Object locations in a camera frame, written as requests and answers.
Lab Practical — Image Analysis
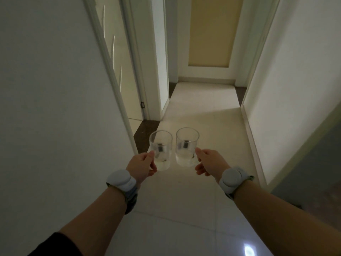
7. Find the black sleeve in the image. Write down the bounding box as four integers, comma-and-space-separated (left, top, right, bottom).
28, 231, 83, 256

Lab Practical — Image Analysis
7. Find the person's left forearm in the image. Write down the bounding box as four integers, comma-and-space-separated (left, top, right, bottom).
59, 186, 127, 256

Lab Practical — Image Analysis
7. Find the person's right forearm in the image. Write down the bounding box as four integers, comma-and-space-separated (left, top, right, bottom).
233, 181, 341, 256

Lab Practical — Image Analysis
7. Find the beige door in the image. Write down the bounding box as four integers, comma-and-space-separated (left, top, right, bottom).
188, 0, 244, 69

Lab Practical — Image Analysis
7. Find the person's right hand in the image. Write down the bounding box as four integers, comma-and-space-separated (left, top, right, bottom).
194, 148, 231, 184

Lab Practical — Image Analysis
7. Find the cream interior door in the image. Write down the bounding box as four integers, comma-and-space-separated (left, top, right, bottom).
93, 0, 145, 122

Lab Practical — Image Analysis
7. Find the person's left hand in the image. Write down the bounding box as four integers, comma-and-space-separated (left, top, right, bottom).
125, 150, 158, 188

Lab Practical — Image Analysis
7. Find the white wrist tracker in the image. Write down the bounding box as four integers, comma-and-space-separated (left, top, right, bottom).
106, 169, 139, 215
218, 166, 255, 201

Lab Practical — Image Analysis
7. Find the glass mug of water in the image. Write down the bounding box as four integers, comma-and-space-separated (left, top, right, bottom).
175, 127, 200, 168
149, 130, 173, 172

